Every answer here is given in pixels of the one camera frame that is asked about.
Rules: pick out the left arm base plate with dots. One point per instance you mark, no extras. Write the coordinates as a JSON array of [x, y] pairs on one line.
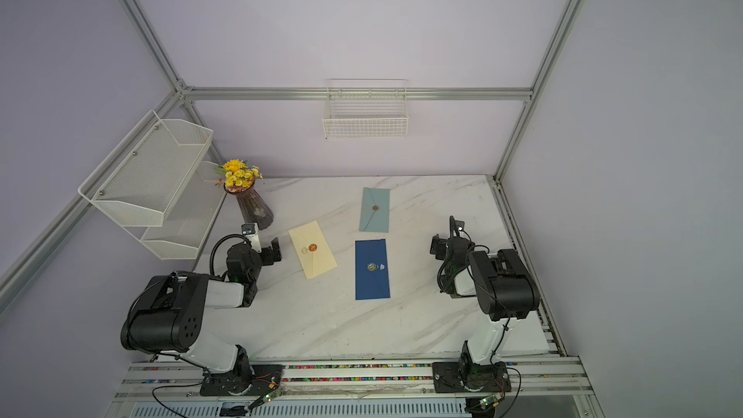
[[239, 381]]

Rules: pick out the dark blue envelope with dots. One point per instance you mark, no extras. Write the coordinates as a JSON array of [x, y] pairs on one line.
[[371, 270]]

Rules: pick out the teal envelope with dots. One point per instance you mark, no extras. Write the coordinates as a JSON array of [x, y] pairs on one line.
[[375, 210]]

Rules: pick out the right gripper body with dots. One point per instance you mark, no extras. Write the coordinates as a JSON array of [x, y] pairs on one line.
[[447, 264]]

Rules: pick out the aluminium front rail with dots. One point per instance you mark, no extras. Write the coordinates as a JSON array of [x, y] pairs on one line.
[[548, 386]]

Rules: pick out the white wire wall basket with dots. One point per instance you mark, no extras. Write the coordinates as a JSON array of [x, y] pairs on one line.
[[365, 109]]

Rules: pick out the dark glass vase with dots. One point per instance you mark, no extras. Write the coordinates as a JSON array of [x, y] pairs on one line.
[[254, 208]]

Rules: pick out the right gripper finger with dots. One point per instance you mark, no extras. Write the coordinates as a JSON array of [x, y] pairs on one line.
[[439, 247], [456, 226]]

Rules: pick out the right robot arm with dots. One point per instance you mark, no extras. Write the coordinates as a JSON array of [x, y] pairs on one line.
[[506, 294]]

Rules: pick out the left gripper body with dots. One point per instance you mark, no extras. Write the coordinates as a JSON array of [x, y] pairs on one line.
[[255, 271]]

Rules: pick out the yellow flower bouquet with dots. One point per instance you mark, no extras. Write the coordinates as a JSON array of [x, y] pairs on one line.
[[237, 177]]

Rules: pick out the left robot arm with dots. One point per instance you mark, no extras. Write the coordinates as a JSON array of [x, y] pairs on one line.
[[167, 318]]

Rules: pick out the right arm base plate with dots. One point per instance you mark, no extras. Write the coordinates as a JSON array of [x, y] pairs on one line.
[[464, 375]]

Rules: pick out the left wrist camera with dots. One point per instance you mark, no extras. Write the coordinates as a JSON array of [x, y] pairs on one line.
[[254, 241]]

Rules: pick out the white mesh two-tier shelf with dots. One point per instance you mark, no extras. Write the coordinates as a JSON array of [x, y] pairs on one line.
[[159, 187]]

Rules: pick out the cream envelope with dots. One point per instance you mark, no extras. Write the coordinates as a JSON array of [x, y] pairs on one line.
[[313, 251]]

